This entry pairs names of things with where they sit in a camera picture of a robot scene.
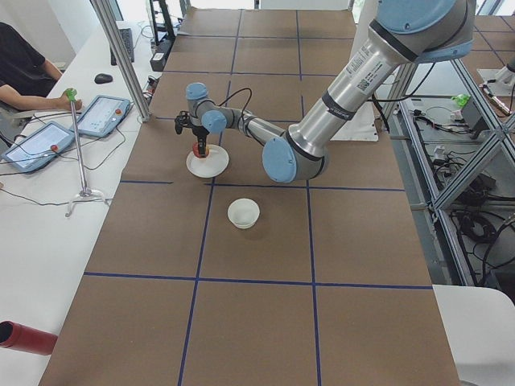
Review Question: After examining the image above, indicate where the blue teach pendant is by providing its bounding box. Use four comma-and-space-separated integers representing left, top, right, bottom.
77, 95, 130, 138
1, 121, 74, 173

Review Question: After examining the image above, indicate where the far blue teach pendant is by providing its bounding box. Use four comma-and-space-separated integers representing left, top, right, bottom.
77, 95, 130, 138

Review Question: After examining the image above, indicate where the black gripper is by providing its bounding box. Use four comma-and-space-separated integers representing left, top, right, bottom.
192, 125, 208, 156

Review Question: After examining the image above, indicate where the white plate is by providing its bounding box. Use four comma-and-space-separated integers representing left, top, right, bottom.
186, 145, 229, 178

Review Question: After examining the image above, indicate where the black computer mouse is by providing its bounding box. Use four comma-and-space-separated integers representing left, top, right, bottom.
94, 73, 113, 84

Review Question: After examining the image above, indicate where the white bowl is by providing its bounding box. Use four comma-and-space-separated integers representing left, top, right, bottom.
227, 198, 261, 229

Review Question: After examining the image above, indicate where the black keyboard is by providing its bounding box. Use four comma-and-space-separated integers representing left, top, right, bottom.
109, 28, 134, 66

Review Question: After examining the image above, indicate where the near blue teach pendant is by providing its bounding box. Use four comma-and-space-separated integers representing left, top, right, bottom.
1, 121, 74, 173

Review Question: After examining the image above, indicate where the red yellow apple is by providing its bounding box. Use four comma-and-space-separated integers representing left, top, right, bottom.
192, 142, 209, 158

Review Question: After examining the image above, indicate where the green handled reacher stick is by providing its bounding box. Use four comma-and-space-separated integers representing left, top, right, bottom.
64, 88, 109, 218

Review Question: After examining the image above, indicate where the grey aluminium frame post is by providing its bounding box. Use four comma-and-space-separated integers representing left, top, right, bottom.
92, 0, 150, 122

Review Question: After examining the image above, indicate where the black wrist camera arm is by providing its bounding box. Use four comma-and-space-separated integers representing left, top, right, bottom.
174, 111, 191, 135

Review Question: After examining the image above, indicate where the person in black shirt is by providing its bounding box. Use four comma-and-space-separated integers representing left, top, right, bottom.
1, 23, 71, 111

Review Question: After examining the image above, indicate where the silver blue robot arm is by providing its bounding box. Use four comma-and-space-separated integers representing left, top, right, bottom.
175, 0, 476, 183

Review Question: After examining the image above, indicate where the red cylinder bottle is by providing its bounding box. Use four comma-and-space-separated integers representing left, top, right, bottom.
1, 321, 58, 355

